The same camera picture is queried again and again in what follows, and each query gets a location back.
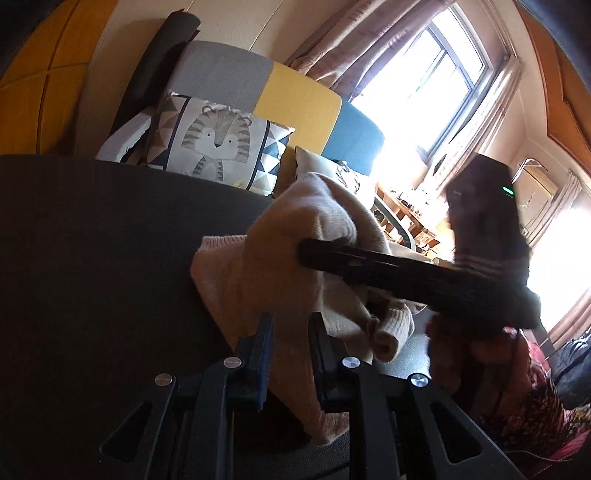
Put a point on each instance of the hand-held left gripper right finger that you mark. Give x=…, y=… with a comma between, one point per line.
x=319, y=355

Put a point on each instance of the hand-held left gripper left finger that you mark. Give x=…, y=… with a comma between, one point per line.
x=265, y=364

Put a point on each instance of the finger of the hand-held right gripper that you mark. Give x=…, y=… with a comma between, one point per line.
x=369, y=267

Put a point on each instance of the cream knit sweater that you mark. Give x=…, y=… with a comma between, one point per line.
x=258, y=281

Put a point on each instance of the person's right forearm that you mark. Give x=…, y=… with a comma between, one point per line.
x=535, y=415

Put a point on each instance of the person's right hand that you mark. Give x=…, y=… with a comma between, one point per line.
x=452, y=355

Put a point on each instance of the grey office chair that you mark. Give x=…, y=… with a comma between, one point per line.
x=401, y=230

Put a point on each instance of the white metal stand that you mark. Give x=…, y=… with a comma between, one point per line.
x=540, y=189

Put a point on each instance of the cluttered wooden desk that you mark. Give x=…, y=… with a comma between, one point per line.
x=415, y=212

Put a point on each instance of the patterned beige curtain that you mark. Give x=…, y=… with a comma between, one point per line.
x=480, y=120
x=360, y=37

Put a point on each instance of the beige cushion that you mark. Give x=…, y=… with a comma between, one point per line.
x=314, y=164

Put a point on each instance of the window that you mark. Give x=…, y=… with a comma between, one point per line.
x=425, y=78

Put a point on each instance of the dark blue cloth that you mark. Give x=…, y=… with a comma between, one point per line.
x=572, y=374

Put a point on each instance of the grey yellow blue sofa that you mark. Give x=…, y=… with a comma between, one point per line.
x=295, y=97

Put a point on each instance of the tiger print cushion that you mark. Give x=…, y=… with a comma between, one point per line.
x=217, y=138

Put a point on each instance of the white pillow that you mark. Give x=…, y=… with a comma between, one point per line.
x=124, y=138

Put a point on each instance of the rolled black mat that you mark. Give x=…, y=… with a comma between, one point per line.
x=157, y=60

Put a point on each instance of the orange wooden wardrobe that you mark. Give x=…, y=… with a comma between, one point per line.
x=41, y=92

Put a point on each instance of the wooden wall cabinet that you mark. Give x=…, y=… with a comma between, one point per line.
x=568, y=83

